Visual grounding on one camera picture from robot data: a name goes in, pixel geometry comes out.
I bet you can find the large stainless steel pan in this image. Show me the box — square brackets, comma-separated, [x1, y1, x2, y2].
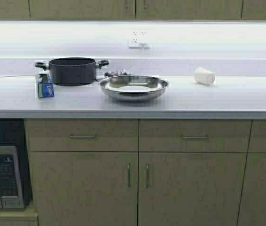
[99, 75, 170, 102]

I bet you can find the black cooking pot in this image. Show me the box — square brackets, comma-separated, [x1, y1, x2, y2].
[35, 57, 110, 86]

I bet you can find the right lower cabinet door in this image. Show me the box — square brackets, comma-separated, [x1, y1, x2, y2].
[138, 153, 246, 226]

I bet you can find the cabinet door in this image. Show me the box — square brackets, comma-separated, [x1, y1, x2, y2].
[30, 0, 135, 20]
[136, 0, 243, 20]
[30, 152, 138, 226]
[138, 153, 246, 226]

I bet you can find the left lower cabinet door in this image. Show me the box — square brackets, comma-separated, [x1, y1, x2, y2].
[30, 152, 138, 226]

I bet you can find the right upper cabinet door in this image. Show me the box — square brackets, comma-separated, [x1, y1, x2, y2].
[136, 0, 243, 20]

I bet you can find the left upper cabinet door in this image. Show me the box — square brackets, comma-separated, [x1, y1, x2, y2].
[30, 0, 135, 20]

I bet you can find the grey patterned dish cloth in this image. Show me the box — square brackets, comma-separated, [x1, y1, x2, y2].
[104, 69, 131, 78]

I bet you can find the right wooden drawer front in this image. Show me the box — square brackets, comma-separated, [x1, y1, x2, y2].
[139, 120, 251, 153]

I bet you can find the wooden drawer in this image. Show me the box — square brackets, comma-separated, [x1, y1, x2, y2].
[139, 120, 251, 153]
[24, 119, 138, 152]

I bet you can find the white paper cup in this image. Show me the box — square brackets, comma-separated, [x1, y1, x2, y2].
[193, 67, 216, 85]

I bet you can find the blue Ziploc bag box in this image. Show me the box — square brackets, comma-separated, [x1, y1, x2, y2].
[36, 73, 55, 98]

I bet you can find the left wooden drawer front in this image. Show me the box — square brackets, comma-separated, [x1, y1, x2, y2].
[24, 119, 138, 152]

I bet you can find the stainless steel microwave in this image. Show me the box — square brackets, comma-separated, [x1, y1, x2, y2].
[0, 146, 25, 209]

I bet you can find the white charging cable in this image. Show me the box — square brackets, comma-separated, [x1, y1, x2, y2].
[128, 46, 145, 73]

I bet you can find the white wall outlet plate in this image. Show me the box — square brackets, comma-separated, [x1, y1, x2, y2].
[128, 31, 150, 49]

